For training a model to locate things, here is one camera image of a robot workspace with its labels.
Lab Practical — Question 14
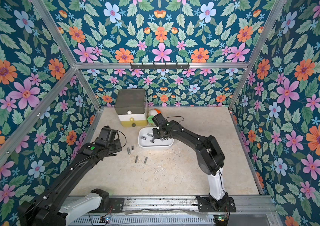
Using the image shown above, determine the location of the grey white yellow drawer box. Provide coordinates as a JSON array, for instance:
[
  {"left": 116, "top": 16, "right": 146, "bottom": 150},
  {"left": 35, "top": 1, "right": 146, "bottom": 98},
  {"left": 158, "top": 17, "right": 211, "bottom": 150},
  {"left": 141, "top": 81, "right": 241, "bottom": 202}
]
[{"left": 114, "top": 89, "right": 148, "bottom": 127}]

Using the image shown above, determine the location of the black wall hook rail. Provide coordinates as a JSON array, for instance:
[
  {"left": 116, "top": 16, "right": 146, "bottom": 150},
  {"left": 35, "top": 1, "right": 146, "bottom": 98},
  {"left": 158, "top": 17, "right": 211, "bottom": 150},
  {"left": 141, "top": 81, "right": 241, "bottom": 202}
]
[{"left": 130, "top": 63, "right": 190, "bottom": 70}]

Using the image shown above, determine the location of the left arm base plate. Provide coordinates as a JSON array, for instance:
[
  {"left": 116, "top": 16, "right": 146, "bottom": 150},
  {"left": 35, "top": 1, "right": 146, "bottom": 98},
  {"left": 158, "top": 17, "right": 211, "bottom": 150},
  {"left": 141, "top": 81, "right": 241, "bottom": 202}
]
[{"left": 90, "top": 198, "right": 125, "bottom": 214}]

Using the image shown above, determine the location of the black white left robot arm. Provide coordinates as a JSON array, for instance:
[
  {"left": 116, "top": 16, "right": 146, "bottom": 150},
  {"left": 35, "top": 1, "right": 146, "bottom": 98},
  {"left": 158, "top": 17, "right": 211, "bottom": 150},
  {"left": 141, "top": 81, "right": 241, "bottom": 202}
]
[{"left": 18, "top": 126, "right": 123, "bottom": 226}]

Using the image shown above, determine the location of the white orange ball toy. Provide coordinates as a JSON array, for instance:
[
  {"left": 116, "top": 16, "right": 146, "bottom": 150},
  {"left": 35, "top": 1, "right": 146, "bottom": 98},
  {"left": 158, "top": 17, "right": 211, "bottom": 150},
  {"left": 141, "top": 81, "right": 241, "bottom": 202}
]
[{"left": 148, "top": 109, "right": 161, "bottom": 116}]

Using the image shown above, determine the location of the white plastic storage tray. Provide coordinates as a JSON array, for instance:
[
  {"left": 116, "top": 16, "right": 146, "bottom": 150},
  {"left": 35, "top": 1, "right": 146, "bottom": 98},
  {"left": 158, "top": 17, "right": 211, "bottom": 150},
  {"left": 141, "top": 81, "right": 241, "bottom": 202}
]
[{"left": 138, "top": 127, "right": 174, "bottom": 151}]

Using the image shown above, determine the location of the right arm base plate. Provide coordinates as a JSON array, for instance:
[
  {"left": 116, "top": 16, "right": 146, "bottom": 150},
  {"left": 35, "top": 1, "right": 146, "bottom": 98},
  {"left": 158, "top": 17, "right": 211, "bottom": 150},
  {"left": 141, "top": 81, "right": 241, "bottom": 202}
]
[{"left": 196, "top": 193, "right": 237, "bottom": 213}]

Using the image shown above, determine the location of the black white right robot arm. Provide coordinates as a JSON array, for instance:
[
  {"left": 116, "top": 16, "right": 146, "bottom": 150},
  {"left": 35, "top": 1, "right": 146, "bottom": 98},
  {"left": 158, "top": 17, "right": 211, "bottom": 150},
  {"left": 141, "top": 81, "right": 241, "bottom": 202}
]
[{"left": 152, "top": 114, "right": 229, "bottom": 211}]

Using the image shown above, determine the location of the aluminium front rail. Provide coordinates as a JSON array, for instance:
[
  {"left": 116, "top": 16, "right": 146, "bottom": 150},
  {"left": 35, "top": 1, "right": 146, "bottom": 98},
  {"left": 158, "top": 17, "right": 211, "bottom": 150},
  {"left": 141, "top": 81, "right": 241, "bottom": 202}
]
[{"left": 40, "top": 195, "right": 283, "bottom": 226}]

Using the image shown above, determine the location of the sockets pile in tray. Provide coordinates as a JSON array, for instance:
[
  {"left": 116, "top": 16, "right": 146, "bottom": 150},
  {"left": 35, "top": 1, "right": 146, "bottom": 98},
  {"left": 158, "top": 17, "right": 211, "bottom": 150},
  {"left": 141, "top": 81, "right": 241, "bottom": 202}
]
[{"left": 141, "top": 133, "right": 154, "bottom": 143}]

